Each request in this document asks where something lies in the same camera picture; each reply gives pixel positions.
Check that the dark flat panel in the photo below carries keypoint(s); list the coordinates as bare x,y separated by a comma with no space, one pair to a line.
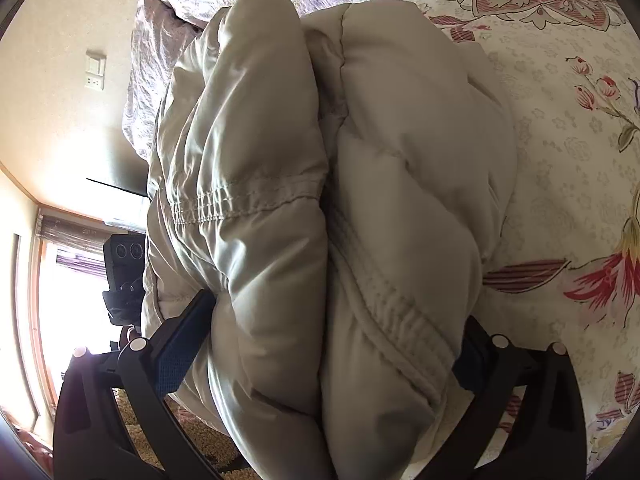
125,187

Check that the floral bedspread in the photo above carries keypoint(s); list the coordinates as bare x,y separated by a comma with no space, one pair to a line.
560,185

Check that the purple curtain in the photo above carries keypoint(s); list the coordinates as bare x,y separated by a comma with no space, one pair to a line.
75,255

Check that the white wall socket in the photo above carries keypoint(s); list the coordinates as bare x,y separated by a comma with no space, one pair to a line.
94,82

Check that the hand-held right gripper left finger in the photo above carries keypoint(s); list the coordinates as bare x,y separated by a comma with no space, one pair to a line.
180,345

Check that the wooden framed window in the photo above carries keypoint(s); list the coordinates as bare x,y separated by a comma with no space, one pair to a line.
65,310

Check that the beige puffer jacket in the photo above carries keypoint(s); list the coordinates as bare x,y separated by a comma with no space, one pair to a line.
275,210

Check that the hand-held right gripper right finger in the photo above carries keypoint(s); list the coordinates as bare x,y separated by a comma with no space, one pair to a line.
472,365

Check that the white wall switch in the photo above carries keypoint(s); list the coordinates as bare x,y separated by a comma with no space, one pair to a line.
96,62

